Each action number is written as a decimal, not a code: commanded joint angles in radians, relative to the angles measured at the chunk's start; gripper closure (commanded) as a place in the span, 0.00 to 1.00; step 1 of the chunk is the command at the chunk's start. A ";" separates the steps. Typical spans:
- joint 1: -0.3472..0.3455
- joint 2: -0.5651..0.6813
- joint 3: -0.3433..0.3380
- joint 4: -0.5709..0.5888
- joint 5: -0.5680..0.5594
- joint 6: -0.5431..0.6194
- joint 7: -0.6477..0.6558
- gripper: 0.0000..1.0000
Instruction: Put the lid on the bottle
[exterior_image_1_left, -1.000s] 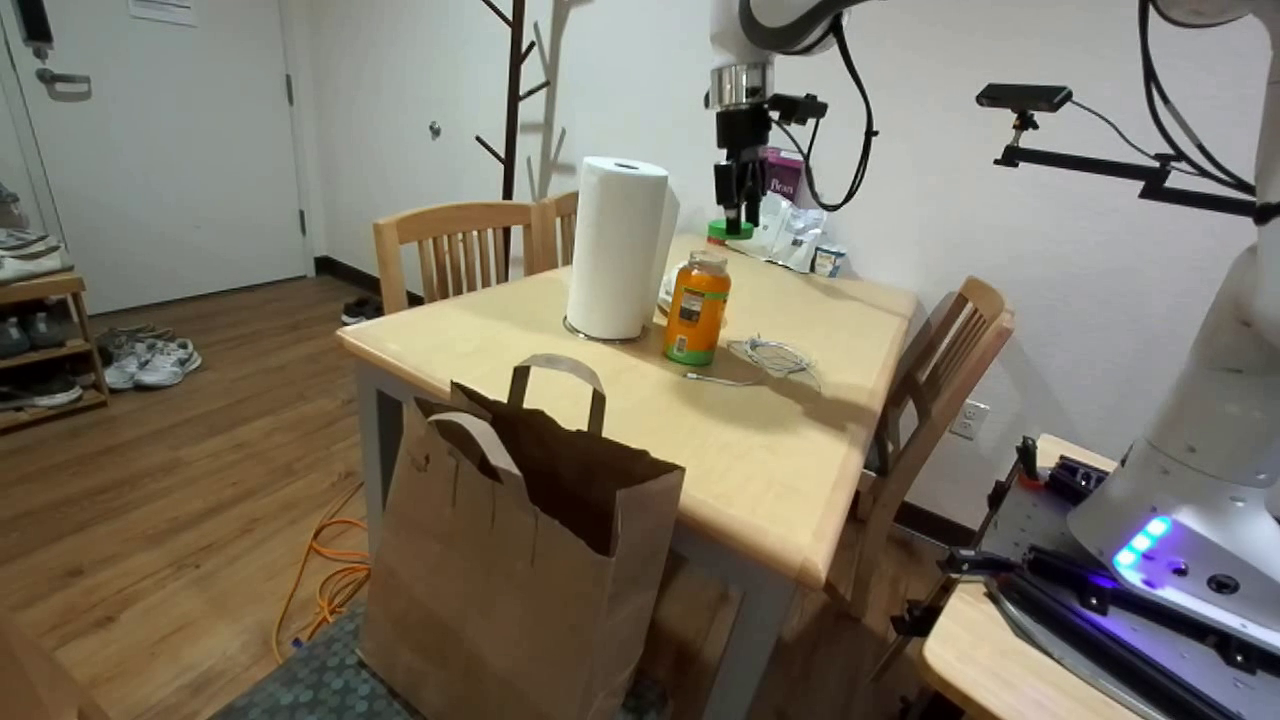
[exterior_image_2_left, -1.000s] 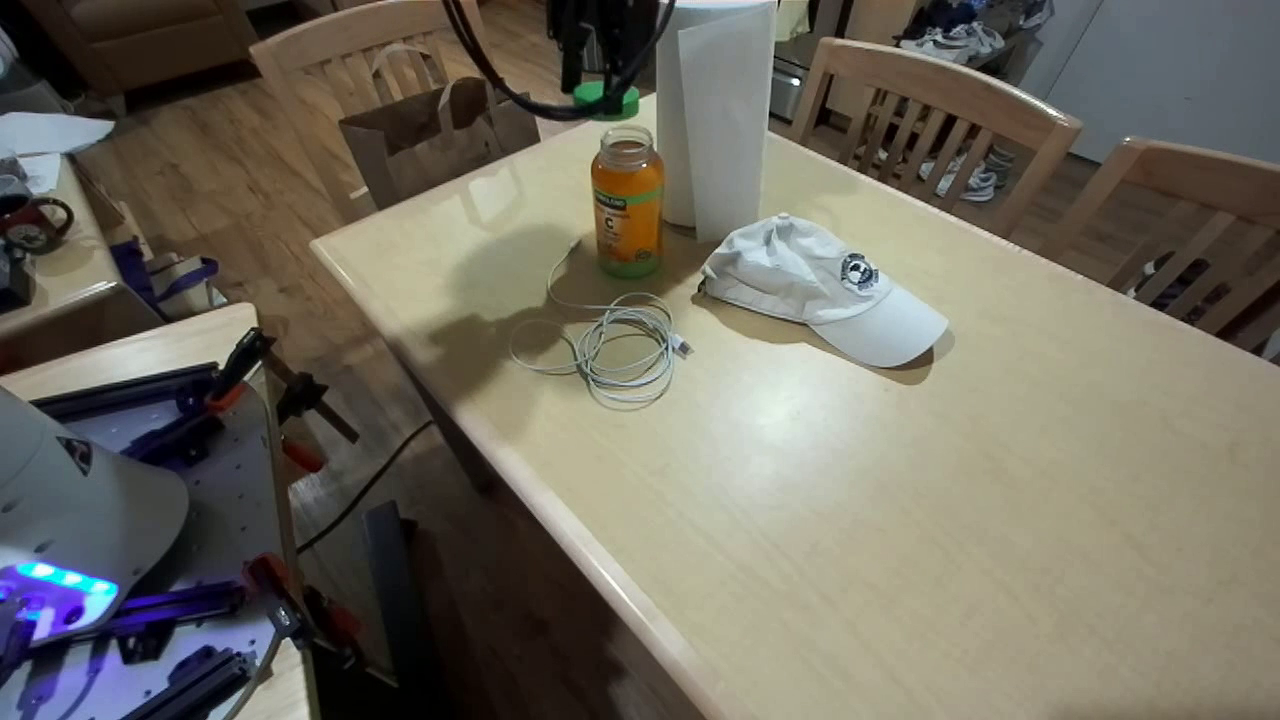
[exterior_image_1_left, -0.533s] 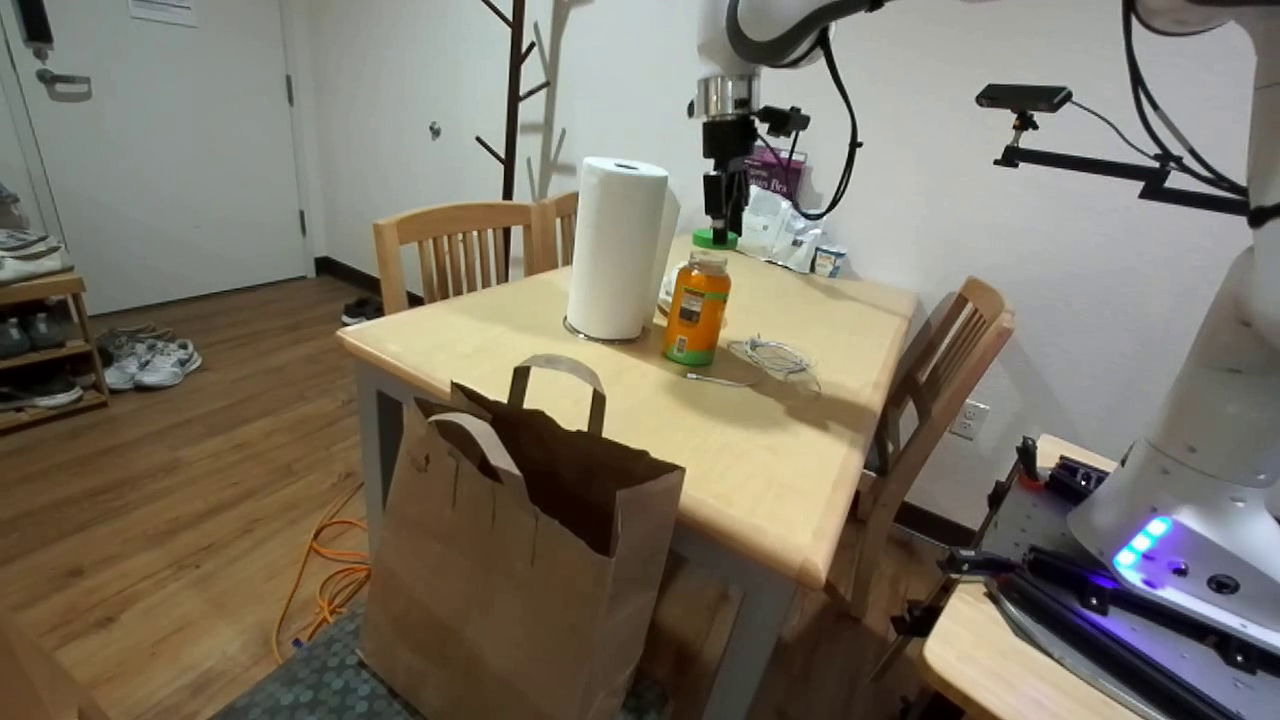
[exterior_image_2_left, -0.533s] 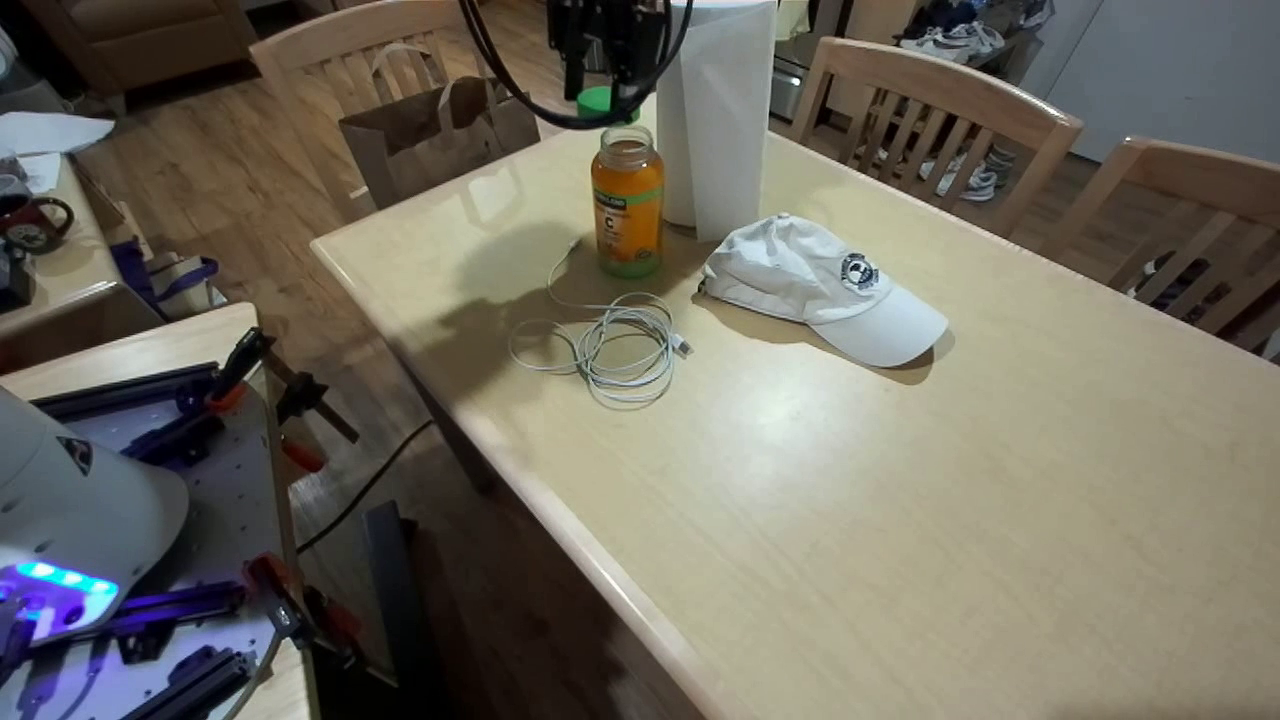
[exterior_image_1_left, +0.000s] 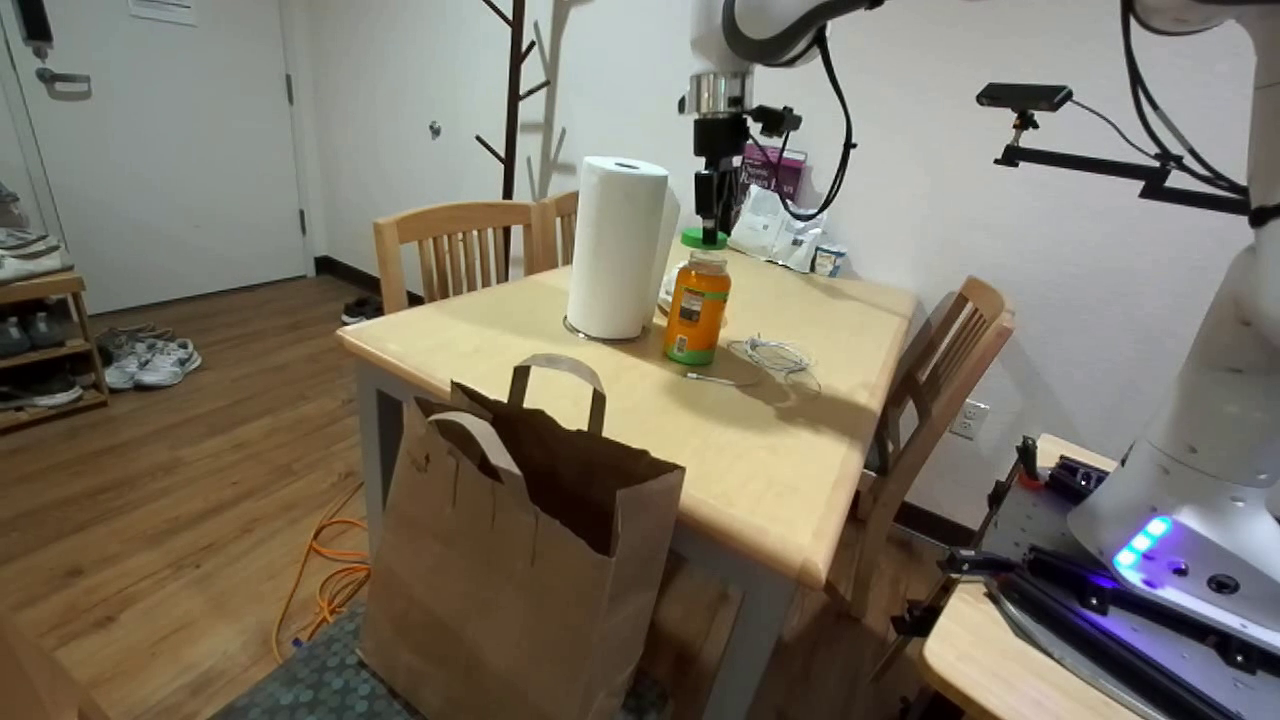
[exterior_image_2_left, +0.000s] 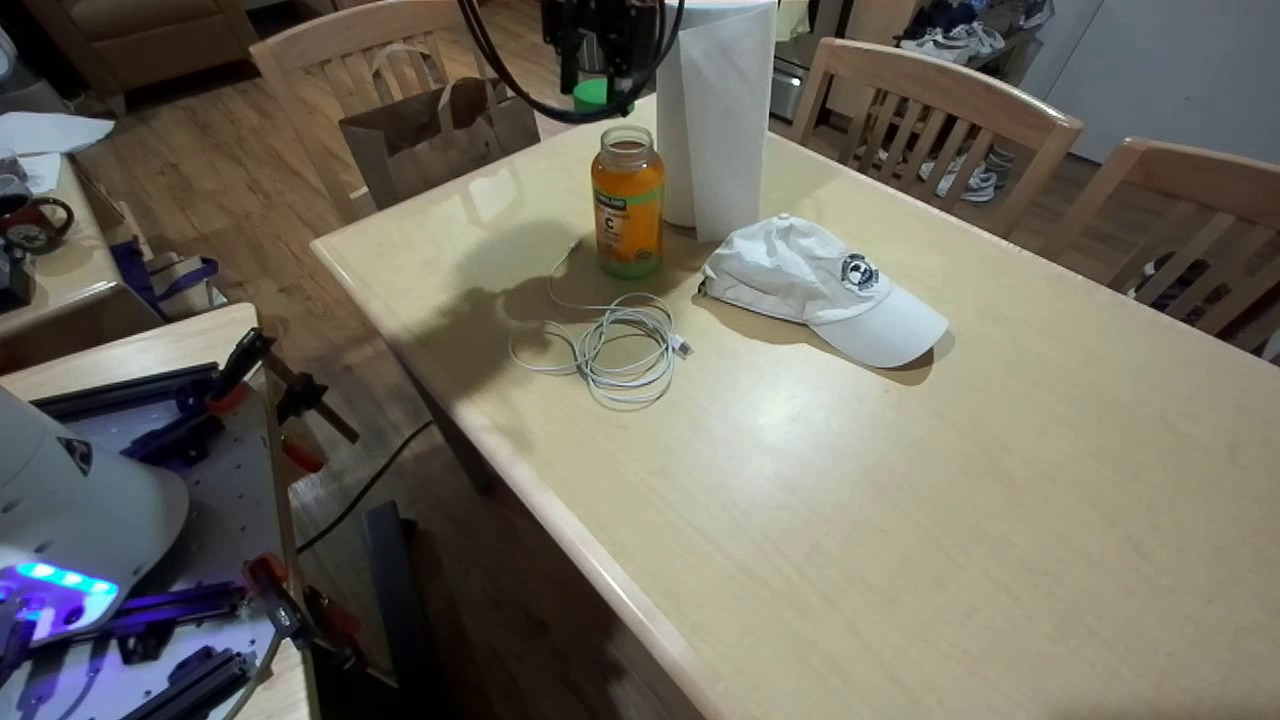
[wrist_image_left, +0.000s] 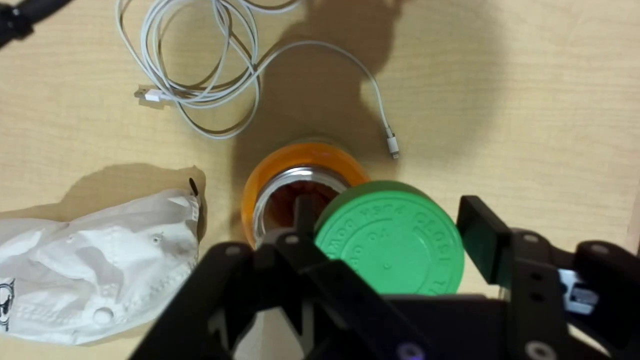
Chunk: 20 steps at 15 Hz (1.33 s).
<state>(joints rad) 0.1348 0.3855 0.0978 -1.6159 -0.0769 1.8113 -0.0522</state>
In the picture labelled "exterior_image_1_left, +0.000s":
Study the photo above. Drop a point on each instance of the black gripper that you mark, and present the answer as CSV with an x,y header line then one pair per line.
x,y
721,149

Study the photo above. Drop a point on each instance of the green bottle lid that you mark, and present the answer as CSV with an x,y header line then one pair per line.
x,y
693,241

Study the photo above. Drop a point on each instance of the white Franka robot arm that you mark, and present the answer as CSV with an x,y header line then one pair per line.
x,y
773,20

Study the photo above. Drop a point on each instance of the orange juice bottle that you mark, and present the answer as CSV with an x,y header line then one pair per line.
x,y
696,323

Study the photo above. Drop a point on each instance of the white paper towel roll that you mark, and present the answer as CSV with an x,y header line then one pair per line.
x,y
617,255

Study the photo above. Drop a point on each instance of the light wooden slat chair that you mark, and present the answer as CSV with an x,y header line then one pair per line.
x,y
548,222
955,333
455,217

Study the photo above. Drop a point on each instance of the black coat rack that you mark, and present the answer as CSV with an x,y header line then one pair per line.
x,y
513,82

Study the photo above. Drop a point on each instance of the black orange bar clamp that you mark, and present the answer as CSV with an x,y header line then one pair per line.
x,y
961,566

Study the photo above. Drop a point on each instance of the brown paper bag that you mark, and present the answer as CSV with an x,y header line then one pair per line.
x,y
494,587

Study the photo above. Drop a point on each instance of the black red bar clamp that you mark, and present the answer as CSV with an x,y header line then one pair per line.
x,y
1067,479

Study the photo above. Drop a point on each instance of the grey metal mounting plate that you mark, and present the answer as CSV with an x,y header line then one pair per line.
x,y
1043,512

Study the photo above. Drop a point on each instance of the small wooden robot table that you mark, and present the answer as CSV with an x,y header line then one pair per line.
x,y
986,664

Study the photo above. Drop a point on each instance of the long black bar clamp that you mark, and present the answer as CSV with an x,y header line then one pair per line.
x,y
1092,626

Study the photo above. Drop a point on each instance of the white entrance door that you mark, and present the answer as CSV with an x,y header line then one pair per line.
x,y
160,161

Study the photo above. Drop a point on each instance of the white floor sneaker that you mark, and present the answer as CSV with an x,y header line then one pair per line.
x,y
133,370
177,360

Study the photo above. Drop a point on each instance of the grey patterned rug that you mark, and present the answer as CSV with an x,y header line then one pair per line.
x,y
307,685

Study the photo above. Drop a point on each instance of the wooden shoe rack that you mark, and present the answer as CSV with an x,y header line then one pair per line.
x,y
54,287

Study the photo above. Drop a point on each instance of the white grey sneaker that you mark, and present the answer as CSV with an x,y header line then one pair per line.
x,y
24,255

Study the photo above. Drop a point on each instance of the dark shoe pair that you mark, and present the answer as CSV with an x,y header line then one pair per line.
x,y
34,333

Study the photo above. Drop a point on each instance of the grey low shoe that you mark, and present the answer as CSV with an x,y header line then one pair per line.
x,y
45,392

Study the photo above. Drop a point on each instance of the black door lock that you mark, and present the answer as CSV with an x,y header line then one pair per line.
x,y
34,20

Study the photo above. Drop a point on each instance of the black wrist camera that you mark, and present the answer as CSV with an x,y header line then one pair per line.
x,y
773,123

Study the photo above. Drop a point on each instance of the white wall outlet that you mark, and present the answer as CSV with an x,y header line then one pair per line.
x,y
970,423

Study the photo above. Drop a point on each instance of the black exterior camera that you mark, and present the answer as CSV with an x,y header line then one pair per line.
x,y
1024,99

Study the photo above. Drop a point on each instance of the black camera boom stand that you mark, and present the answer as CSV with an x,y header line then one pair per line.
x,y
1082,161

